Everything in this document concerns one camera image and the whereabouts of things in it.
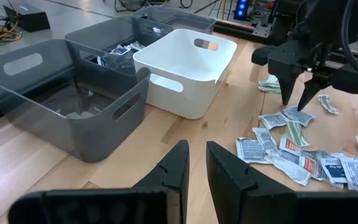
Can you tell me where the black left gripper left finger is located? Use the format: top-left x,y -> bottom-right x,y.
7,139 -> 190,224

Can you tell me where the black rectangular box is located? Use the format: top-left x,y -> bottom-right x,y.
2,2 -> 51,33

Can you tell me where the yellow cable coil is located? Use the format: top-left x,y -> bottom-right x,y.
0,20 -> 23,42

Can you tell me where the white plastic bin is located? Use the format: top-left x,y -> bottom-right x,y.
132,29 -> 239,121

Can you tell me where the white blue print packet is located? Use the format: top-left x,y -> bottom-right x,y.
282,106 -> 317,128

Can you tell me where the white packet red label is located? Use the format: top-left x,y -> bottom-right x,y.
278,134 -> 303,157
301,155 -> 322,177

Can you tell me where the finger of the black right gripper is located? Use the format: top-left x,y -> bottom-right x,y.
296,80 -> 326,113
277,73 -> 298,106

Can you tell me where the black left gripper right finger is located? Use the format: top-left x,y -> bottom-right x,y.
206,141 -> 358,224

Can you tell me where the grey metal bracket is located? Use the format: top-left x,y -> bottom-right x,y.
252,21 -> 273,39

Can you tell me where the translucent grey plastic bin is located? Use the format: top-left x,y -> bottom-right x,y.
64,16 -> 175,96
131,6 -> 218,35
0,39 -> 152,164

